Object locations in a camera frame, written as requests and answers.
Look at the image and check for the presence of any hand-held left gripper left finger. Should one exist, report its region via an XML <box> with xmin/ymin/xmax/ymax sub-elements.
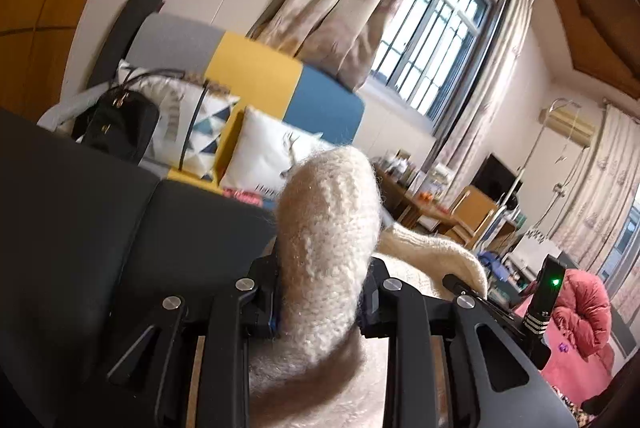
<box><xmin>107</xmin><ymin>255</ymin><xmax>282</xmax><ymax>428</ymax></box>

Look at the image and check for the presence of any white deer pillow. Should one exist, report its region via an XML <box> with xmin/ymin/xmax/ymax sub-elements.
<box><xmin>219</xmin><ymin>106</ymin><xmax>327</xmax><ymax>199</ymax></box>

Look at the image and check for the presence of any black rolled mat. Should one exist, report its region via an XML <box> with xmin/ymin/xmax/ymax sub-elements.
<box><xmin>87</xmin><ymin>0</ymin><xmax>166</xmax><ymax>89</ymax></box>

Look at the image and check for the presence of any cream knitted sweater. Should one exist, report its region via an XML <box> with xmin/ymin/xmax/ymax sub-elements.
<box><xmin>247</xmin><ymin>147</ymin><xmax>489</xmax><ymax>428</ymax></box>

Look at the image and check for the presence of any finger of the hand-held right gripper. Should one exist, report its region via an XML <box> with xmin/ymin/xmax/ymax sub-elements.
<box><xmin>442</xmin><ymin>274</ymin><xmax>527</xmax><ymax>340</ymax></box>

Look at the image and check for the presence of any grey yellow blue sofa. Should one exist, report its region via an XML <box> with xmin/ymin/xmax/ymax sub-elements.
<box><xmin>37</xmin><ymin>12</ymin><xmax>367</xmax><ymax>209</ymax></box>

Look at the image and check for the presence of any white storage box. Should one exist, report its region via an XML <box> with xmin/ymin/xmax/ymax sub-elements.
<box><xmin>509</xmin><ymin>232</ymin><xmax>563</xmax><ymax>271</ymax></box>

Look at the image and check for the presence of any geometric patterned pillow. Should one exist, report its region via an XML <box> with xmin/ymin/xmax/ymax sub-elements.
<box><xmin>117</xmin><ymin>60</ymin><xmax>242</xmax><ymax>179</ymax></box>

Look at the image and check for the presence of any barred window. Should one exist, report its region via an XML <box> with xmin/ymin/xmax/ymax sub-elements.
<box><xmin>370</xmin><ymin>0</ymin><xmax>494</xmax><ymax>125</ymax></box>

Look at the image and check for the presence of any wooden desk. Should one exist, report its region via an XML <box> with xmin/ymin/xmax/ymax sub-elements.
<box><xmin>372</xmin><ymin>155</ymin><xmax>468</xmax><ymax>231</ymax></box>

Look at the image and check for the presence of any wall air conditioner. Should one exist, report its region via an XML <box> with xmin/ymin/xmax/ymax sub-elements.
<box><xmin>540</xmin><ymin>105</ymin><xmax>599</xmax><ymax>149</ymax></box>

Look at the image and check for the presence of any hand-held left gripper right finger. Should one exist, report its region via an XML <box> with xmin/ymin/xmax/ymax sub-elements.
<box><xmin>356</xmin><ymin>257</ymin><xmax>582</xmax><ymax>428</ymax></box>

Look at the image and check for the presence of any black monitor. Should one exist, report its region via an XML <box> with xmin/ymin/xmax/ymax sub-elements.
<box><xmin>472</xmin><ymin>153</ymin><xmax>519</xmax><ymax>199</ymax></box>

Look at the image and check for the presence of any black handbag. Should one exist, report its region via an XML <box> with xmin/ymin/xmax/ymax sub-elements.
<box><xmin>72</xmin><ymin>68</ymin><xmax>211</xmax><ymax>169</ymax></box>

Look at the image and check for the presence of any pink patterned cloth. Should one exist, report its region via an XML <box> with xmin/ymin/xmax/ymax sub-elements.
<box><xmin>224</xmin><ymin>189</ymin><xmax>267</xmax><ymax>207</ymax></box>

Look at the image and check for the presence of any pink down jacket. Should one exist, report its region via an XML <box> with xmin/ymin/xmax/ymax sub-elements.
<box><xmin>514</xmin><ymin>268</ymin><xmax>617</xmax><ymax>409</ymax></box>

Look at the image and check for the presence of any wooden chair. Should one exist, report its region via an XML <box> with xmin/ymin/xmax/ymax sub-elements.
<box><xmin>446</xmin><ymin>185</ymin><xmax>502</xmax><ymax>249</ymax></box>

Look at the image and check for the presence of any white metal stand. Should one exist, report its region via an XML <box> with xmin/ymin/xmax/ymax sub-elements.
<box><xmin>500</xmin><ymin>98</ymin><xmax>584</xmax><ymax>253</ymax></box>

